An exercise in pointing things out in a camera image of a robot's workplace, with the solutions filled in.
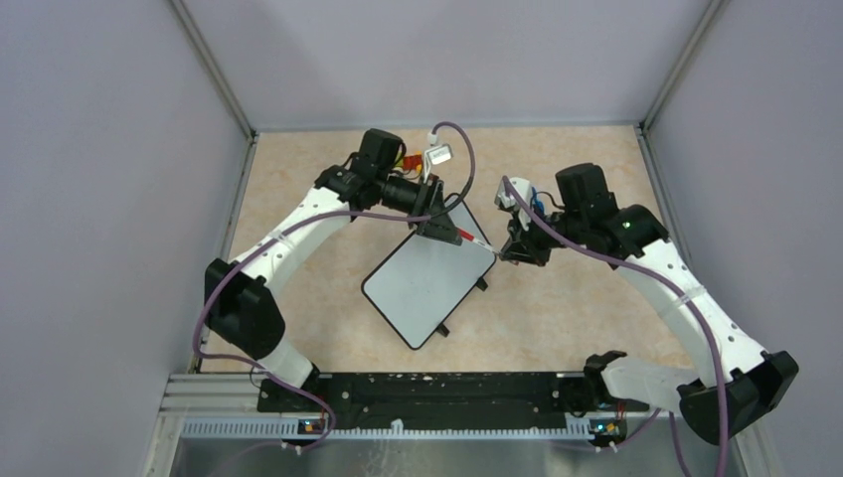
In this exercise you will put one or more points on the grey slotted cable duct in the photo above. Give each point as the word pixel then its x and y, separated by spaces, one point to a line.
pixel 285 428

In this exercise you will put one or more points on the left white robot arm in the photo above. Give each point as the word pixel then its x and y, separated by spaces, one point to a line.
pixel 240 296

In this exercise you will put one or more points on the small whiteboard with stand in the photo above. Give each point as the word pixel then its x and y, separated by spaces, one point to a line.
pixel 422 281

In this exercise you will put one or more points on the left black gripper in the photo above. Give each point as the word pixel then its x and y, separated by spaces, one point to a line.
pixel 428 201

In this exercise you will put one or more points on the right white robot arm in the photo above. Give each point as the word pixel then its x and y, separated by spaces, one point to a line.
pixel 733 380

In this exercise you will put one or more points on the red capped whiteboard marker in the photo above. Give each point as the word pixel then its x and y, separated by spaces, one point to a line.
pixel 467 236

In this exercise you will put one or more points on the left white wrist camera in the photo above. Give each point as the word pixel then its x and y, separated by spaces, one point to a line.
pixel 436 153

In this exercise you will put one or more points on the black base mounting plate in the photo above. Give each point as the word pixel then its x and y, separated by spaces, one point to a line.
pixel 556 390

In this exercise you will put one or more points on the red green toy train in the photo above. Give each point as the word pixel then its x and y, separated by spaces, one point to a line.
pixel 410 164

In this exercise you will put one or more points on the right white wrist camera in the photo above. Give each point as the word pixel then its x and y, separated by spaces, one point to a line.
pixel 513 193

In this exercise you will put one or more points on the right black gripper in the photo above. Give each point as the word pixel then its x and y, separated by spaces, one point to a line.
pixel 521 243

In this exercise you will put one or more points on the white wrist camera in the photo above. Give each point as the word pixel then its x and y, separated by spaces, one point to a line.
pixel 436 153
pixel 513 193

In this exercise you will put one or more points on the blue toy car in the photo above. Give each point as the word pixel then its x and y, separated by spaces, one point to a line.
pixel 536 204

